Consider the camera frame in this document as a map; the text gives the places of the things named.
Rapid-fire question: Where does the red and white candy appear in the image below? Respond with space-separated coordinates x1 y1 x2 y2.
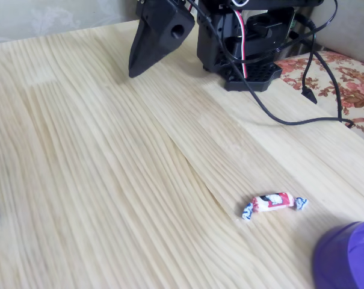
241 191 309 221

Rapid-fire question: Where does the purple bowl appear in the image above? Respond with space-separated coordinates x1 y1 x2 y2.
312 219 364 289

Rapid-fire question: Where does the floral patterned cloth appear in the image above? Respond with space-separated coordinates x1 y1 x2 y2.
274 50 364 135

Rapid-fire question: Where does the red white black servo wire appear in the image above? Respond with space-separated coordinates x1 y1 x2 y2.
230 0 251 79

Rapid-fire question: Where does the long black camera cable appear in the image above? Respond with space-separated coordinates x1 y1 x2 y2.
166 0 356 128

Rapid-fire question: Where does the black cable with plug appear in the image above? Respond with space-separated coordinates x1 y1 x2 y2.
300 30 318 105

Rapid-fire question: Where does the thin black looped cable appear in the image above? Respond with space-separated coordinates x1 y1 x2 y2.
219 0 339 64

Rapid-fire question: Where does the black power cable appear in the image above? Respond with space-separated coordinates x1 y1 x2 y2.
312 49 344 123

